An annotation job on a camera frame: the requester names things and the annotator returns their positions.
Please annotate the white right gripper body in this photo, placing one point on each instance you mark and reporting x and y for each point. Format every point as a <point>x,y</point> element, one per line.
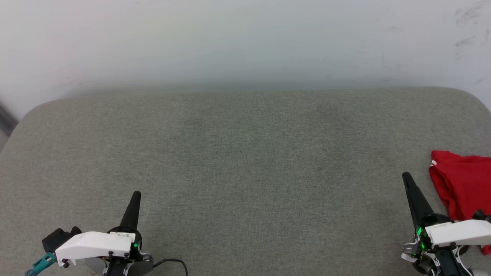
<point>460,234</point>

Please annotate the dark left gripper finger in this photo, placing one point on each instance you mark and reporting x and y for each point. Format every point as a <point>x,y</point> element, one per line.
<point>132,214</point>

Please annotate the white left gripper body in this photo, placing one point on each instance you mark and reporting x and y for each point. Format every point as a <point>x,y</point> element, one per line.
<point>96,245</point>

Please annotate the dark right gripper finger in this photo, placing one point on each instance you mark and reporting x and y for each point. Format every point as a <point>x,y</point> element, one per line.
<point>418,203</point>

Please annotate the red and white garment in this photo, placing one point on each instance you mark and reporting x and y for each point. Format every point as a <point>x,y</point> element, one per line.
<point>464,180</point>

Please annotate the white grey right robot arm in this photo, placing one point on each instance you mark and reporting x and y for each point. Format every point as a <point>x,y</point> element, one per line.
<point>447,264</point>

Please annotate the grey fabric sofa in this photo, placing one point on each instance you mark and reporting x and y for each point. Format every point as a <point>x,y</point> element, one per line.
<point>249,172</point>

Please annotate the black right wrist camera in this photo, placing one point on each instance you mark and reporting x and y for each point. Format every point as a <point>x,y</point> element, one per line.
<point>483,216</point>

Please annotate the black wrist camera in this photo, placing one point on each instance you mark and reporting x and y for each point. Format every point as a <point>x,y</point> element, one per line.
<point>57,238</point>
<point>483,216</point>

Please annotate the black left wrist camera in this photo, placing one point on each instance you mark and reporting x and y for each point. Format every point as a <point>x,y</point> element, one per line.
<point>57,238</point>

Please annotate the dark wall baseboard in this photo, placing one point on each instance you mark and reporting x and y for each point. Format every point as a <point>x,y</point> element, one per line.
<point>5,119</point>

